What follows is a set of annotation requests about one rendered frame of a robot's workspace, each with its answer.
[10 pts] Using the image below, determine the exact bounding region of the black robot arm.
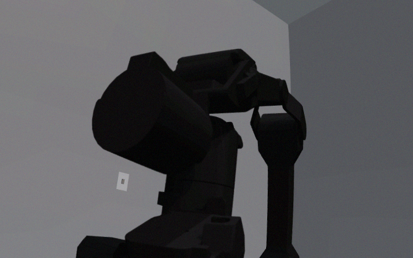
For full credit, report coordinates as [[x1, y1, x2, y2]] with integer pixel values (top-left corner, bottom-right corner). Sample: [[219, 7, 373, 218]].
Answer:
[[92, 49, 306, 258]]

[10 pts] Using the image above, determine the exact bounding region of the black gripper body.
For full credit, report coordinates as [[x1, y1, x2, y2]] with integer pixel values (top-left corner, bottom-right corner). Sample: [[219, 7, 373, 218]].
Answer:
[[76, 180, 234, 258]]

